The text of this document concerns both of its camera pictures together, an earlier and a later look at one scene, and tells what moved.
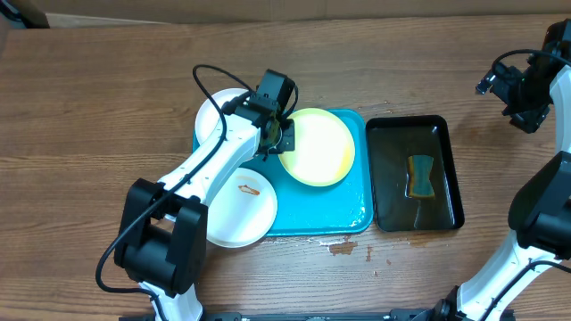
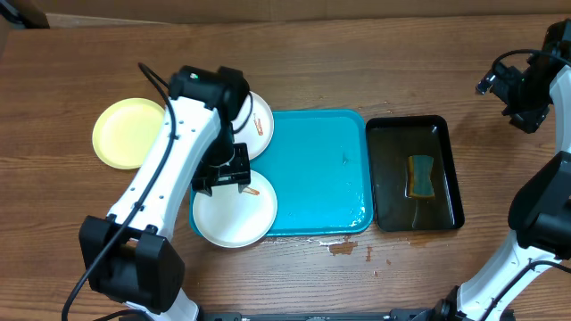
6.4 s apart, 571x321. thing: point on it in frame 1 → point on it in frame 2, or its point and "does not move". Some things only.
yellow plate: [324, 148] → [123, 131]
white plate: [244, 209] does not move
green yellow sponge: [420, 185] does not move
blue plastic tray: [342, 209] does not move
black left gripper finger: [288, 135] → [242, 185]
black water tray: [392, 141] does not move
